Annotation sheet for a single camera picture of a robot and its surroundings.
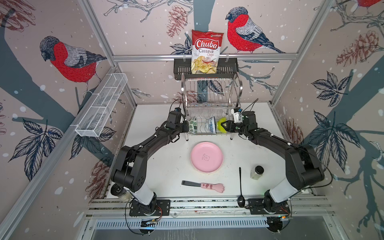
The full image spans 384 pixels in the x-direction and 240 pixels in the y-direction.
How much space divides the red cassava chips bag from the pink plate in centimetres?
47

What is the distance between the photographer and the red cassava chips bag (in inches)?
32.8

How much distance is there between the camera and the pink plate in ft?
2.81
